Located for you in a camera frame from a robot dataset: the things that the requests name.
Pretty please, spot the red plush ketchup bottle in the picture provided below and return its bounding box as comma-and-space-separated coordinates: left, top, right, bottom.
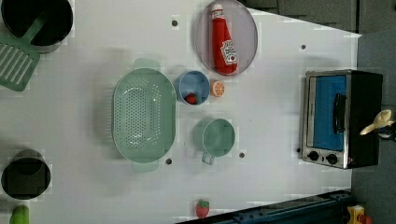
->
211, 4, 238, 75

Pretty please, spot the blue small bowl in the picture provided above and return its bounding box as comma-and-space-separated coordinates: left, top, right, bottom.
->
174, 71, 210, 105

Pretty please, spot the black cup lower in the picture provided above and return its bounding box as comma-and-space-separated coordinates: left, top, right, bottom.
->
1, 149, 51, 200

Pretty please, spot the black pot upper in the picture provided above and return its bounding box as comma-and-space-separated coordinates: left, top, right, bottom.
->
1, 0, 74, 54

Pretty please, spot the red plush strawberry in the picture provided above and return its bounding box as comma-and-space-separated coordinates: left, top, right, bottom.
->
195, 200, 210, 218

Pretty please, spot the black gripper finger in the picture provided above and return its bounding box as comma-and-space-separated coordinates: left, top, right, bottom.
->
375, 124, 396, 141

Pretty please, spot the green perforated colander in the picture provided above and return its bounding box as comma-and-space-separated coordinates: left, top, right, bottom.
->
112, 58, 177, 173

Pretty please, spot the green toy vegetable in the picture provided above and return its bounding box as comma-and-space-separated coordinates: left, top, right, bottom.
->
9, 205, 30, 224

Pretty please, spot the green slotted spatula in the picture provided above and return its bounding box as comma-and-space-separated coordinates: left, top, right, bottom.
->
0, 12, 48, 91

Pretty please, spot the small strawberry in bowl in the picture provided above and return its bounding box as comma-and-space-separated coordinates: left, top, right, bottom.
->
185, 93, 197, 105

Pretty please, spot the orange slice toy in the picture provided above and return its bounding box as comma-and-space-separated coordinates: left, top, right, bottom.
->
210, 80, 225, 97

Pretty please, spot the green cup with handle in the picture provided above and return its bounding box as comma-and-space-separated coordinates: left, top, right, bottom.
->
193, 119, 235, 165

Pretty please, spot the yellow plush peeled banana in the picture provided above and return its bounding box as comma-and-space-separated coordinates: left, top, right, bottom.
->
360, 109, 394, 135

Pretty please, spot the grey round plate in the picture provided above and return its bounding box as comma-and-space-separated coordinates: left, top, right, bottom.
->
193, 0, 258, 76

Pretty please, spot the blue metal frame rail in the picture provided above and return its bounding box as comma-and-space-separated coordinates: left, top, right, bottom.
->
178, 190, 357, 224

